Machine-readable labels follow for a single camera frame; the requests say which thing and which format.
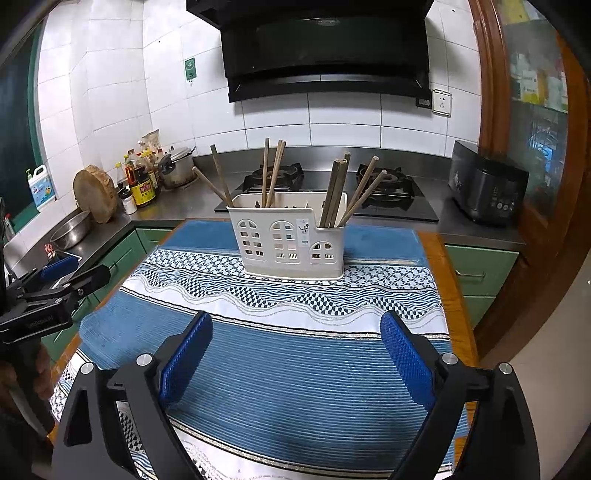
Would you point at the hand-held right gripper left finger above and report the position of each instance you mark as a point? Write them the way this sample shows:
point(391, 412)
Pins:
point(184, 364)

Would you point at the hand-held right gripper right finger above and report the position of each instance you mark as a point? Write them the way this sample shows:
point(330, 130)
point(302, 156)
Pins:
point(406, 360)

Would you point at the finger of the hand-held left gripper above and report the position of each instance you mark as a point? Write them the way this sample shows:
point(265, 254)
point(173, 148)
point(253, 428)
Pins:
point(78, 286)
point(60, 268)

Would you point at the white plastic utensil holder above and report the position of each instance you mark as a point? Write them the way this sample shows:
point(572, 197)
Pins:
point(277, 258)

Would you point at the bunch of wooden chopsticks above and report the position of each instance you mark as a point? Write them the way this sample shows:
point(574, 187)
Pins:
point(333, 194)

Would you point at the person's left hand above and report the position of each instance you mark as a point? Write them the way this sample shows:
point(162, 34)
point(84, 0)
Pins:
point(45, 374)

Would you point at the stainless steel sink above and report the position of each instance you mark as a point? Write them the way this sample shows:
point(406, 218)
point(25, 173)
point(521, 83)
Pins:
point(27, 251)

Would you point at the steel basin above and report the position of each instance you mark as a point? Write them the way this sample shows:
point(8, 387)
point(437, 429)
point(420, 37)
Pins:
point(69, 228)

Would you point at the white detergent bottle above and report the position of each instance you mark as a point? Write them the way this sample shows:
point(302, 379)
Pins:
point(41, 189)

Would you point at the round wooden cutting board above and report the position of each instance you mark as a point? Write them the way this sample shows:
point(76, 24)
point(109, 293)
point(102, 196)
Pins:
point(94, 194)

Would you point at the blue striped table cloth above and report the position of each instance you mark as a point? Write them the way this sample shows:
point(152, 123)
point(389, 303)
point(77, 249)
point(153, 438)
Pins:
point(300, 369)

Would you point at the yellow label sauce bottle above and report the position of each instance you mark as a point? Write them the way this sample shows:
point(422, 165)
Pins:
point(144, 191)

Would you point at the cluster of condiment bottles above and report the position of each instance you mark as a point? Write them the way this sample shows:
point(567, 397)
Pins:
point(134, 159)

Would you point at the green framed window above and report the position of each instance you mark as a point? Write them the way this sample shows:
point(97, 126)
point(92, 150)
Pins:
point(18, 129)

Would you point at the steel pressure cooker pot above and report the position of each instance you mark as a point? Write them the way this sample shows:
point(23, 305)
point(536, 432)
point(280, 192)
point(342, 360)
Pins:
point(178, 170)

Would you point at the black gas stove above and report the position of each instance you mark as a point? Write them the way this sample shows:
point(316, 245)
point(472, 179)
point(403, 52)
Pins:
point(406, 203)

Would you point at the clear plastic bag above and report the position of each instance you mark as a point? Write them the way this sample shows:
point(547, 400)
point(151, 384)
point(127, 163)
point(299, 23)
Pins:
point(151, 141)

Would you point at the black rice cooker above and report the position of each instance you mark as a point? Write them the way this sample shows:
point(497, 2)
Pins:
point(485, 184)

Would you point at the wooden glass door cabinet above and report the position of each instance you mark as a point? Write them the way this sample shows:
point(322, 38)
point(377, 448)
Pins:
point(489, 115)

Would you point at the stack of small packets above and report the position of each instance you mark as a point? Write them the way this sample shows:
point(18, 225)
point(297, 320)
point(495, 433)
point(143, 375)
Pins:
point(535, 83)

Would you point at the black range hood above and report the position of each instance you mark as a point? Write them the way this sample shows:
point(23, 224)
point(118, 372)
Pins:
point(323, 46)

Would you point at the white wall socket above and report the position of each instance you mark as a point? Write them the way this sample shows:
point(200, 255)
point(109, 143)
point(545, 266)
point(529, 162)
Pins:
point(441, 101)

